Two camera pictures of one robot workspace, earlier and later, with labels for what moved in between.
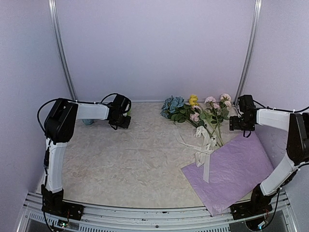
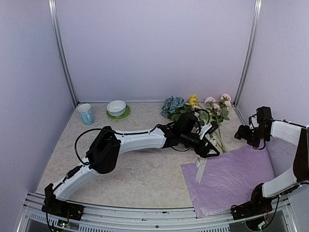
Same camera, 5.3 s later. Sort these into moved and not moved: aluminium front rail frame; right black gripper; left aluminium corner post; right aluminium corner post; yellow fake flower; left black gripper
Moved: left black gripper; right black gripper
Not moved: right aluminium corner post; aluminium front rail frame; yellow fake flower; left aluminium corner post
